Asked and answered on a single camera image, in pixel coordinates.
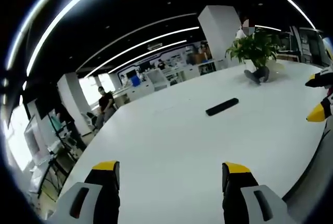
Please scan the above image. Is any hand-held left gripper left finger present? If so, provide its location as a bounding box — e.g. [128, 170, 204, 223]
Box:
[48, 160, 121, 224]

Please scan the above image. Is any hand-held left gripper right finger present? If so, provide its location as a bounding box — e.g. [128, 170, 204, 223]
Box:
[222, 162, 297, 224]

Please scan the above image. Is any black remote control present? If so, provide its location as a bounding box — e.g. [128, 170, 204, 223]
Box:
[205, 97, 239, 117]

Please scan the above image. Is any dark grey plant pot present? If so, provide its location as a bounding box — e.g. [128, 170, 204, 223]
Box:
[244, 65, 270, 85]

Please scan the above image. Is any black metal rack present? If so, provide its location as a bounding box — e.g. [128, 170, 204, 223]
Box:
[35, 96, 86, 199]

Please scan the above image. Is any green potted plant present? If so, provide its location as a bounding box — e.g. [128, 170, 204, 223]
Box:
[225, 28, 282, 69]

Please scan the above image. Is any black office chair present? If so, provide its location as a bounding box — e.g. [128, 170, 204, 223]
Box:
[84, 111, 99, 133]

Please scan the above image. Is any white square pillar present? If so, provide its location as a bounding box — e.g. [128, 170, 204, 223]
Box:
[197, 5, 247, 72]

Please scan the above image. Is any white counter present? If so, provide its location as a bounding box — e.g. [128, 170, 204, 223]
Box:
[111, 62, 198, 105]

